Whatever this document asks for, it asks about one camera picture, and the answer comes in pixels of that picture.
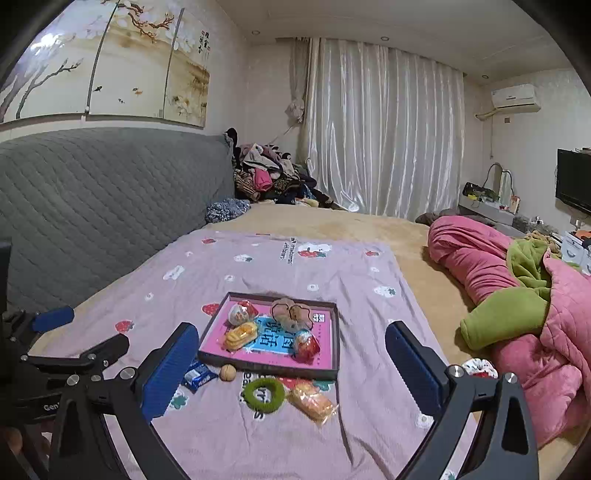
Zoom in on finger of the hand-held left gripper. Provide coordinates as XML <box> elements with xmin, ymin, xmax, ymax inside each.
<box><xmin>21</xmin><ymin>333</ymin><xmax>130</xmax><ymax>368</ymax></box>
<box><xmin>2</xmin><ymin>305</ymin><xmax>75</xmax><ymax>342</ymax></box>

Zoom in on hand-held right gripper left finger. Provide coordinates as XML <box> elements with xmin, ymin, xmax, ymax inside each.
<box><xmin>48</xmin><ymin>322</ymin><xmax>200</xmax><ymax>480</ymax></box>

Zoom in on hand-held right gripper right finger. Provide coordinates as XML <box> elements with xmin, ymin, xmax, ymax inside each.
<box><xmin>385</xmin><ymin>320</ymin><xmax>540</xmax><ymax>480</ymax></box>

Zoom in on blue snack packet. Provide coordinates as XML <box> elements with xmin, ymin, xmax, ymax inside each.
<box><xmin>182</xmin><ymin>360</ymin><xmax>219</xmax><ymax>393</ymax></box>

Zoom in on yellow cracker packet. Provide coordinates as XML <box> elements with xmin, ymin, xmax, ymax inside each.
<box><xmin>223</xmin><ymin>322</ymin><xmax>259</xmax><ymax>352</ymax></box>

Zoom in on green fuzzy hair ring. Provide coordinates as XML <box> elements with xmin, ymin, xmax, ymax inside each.
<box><xmin>242</xmin><ymin>378</ymin><xmax>287</xmax><ymax>413</ymax></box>

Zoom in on white and red toy egg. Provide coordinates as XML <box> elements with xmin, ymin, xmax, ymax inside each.
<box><xmin>227</xmin><ymin>300</ymin><xmax>260</xmax><ymax>326</ymax></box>

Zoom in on dark shallow cardboard tray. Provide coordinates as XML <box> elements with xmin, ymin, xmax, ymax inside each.
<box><xmin>198</xmin><ymin>292</ymin><xmax>341</xmax><ymax>380</ymax></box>

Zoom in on orange cracker packet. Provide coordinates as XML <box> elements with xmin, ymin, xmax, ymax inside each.
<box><xmin>286</xmin><ymin>382</ymin><xmax>340</xmax><ymax>425</ymax></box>

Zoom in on blue and red toy egg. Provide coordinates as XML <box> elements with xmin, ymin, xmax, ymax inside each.
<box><xmin>292</xmin><ymin>330</ymin><xmax>321</xmax><ymax>364</ymax></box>

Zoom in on beige scrunchie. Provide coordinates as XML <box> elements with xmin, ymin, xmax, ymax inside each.
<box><xmin>270</xmin><ymin>298</ymin><xmax>317</xmax><ymax>330</ymax></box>

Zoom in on person's left hand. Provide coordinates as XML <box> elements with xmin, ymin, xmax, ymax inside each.
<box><xmin>0</xmin><ymin>427</ymin><xmax>24</xmax><ymax>464</ymax></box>

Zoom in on red and white crochet item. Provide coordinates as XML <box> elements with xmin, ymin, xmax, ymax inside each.
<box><xmin>462</xmin><ymin>357</ymin><xmax>499</xmax><ymax>379</ymax></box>

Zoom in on green blanket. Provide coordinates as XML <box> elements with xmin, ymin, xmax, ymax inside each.
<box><xmin>460</xmin><ymin>237</ymin><xmax>583</xmax><ymax>352</ymax></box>

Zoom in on pink quilt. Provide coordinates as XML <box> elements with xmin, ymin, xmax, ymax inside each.
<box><xmin>427</xmin><ymin>215</ymin><xmax>591</xmax><ymax>448</ymax></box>

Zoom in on grey quilted headboard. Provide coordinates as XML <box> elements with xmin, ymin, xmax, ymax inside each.
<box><xmin>0</xmin><ymin>127</ymin><xmax>236</xmax><ymax>319</ymax></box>

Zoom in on purple printed blanket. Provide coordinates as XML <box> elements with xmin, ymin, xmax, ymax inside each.
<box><xmin>39</xmin><ymin>231</ymin><xmax>481</xmax><ymax>480</ymax></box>

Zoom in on dark brown pillow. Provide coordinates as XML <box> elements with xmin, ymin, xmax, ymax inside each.
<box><xmin>416</xmin><ymin>209</ymin><xmax>462</xmax><ymax>227</ymax></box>

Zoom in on blue knitted cloth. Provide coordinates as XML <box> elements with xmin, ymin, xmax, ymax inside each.
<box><xmin>205</xmin><ymin>198</ymin><xmax>252</xmax><ymax>225</ymax></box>

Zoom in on grey dressing table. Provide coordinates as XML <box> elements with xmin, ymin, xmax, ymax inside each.
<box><xmin>458</xmin><ymin>203</ymin><xmax>522</xmax><ymax>227</ymax></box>

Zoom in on black bag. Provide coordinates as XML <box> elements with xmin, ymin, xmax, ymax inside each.
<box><xmin>463</xmin><ymin>182</ymin><xmax>502</xmax><ymax>201</ymax></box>

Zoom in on white storage box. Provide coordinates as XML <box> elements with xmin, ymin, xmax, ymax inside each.
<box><xmin>561</xmin><ymin>231</ymin><xmax>591</xmax><ymax>273</ymax></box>

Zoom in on vanity mirror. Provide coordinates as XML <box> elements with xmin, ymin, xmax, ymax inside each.
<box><xmin>485</xmin><ymin>162</ymin><xmax>513</xmax><ymax>204</ymax></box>

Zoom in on pile of clothes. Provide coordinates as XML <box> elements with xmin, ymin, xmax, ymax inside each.
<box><xmin>233</xmin><ymin>143</ymin><xmax>340</xmax><ymax>208</ymax></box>

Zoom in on white curtain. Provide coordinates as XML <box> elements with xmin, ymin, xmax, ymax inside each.
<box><xmin>298</xmin><ymin>37</ymin><xmax>465</xmax><ymax>220</ymax></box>

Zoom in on black television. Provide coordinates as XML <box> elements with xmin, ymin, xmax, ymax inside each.
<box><xmin>555</xmin><ymin>148</ymin><xmax>591</xmax><ymax>215</ymax></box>

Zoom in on white air conditioner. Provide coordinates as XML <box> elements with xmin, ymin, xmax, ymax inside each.
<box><xmin>490</xmin><ymin>84</ymin><xmax>542</xmax><ymax>114</ymax></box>

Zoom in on painted wall picture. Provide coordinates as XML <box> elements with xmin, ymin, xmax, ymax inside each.
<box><xmin>0</xmin><ymin>0</ymin><xmax>211</xmax><ymax>127</ymax></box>

